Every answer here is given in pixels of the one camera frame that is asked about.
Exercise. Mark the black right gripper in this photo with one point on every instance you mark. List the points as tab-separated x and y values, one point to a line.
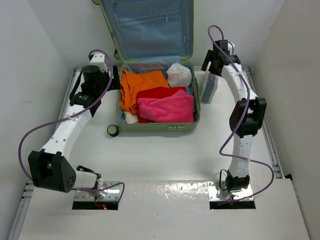
210	57

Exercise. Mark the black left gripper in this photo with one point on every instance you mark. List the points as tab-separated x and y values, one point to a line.
114	83

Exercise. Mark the orange shirt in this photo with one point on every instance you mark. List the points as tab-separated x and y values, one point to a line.
132	83

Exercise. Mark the white first aid box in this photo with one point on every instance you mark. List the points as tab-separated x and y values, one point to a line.
209	87

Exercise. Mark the white patterned garment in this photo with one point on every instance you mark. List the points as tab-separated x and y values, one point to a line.
130	118

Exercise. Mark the white plastic bag bundle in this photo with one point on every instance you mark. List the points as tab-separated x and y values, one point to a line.
179	76

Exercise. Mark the red cloth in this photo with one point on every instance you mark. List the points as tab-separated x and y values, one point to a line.
157	93

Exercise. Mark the pink towel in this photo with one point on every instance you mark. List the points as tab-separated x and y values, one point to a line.
167	107

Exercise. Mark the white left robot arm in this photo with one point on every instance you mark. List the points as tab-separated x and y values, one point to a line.
49	167

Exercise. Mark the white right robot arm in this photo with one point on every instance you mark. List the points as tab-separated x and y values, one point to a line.
247	116

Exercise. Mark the green suitcase with blue lining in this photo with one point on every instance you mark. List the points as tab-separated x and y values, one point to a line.
150	35

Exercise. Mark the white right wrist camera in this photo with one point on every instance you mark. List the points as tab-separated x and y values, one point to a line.
230	47

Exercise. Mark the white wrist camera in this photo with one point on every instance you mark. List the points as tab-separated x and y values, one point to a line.
230	47
98	59

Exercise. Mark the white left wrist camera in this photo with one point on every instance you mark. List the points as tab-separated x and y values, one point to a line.
98	59

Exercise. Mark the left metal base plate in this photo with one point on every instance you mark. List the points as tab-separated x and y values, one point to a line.
111	193

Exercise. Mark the metal base plate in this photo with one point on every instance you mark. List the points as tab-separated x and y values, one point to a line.
215	194
111	193

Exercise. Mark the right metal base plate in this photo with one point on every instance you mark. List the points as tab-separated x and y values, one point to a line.
215	194

